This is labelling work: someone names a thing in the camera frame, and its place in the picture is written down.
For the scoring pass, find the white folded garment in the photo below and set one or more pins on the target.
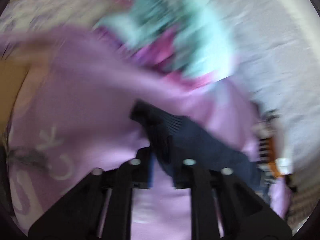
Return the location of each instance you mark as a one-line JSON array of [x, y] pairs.
[[284, 166]]

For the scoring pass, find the black white striped garment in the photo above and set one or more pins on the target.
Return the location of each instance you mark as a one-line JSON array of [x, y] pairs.
[[261, 130]]

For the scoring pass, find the white lace cover cloth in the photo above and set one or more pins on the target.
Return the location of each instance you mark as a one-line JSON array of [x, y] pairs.
[[278, 42]]

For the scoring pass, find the navy blue knit cardigan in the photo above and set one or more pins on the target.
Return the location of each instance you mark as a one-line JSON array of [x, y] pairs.
[[175, 138]]

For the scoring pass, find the purple printed bed sheet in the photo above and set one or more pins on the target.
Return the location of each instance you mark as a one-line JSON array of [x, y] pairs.
[[77, 165]]

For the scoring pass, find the orange folded garment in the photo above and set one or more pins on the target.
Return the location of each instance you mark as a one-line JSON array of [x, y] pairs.
[[271, 155]]

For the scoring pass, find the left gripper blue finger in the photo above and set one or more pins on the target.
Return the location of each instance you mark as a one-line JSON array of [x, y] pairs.
[[150, 171]]

